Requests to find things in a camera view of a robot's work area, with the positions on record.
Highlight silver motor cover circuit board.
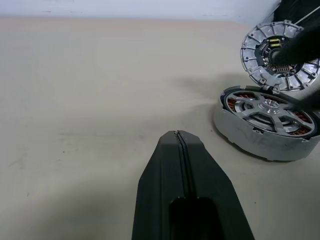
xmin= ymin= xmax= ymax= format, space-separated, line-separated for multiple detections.
xmin=239 ymin=20 xmax=320 ymax=99

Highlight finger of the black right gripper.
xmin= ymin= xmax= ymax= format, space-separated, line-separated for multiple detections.
xmin=287 ymin=82 xmax=320 ymax=112
xmin=271 ymin=21 xmax=320 ymax=67

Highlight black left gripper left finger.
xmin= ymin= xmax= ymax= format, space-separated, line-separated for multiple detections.
xmin=131 ymin=130 xmax=191 ymax=240

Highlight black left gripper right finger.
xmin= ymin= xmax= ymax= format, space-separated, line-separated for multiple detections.
xmin=178 ymin=130 xmax=256 ymax=240

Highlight grey motor housing copper coils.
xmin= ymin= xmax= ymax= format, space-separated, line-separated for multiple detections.
xmin=212 ymin=84 xmax=320 ymax=163

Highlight spoked silver rotor black rim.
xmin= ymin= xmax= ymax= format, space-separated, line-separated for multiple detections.
xmin=221 ymin=86 xmax=317 ymax=140

